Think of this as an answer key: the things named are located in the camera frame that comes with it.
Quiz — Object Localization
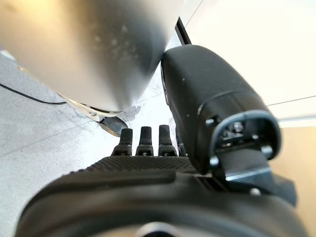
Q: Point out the thin black cable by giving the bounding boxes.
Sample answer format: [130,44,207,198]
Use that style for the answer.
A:
[0,83,67,105]

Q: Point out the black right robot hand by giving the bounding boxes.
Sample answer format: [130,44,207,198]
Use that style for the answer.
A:
[14,44,309,237]

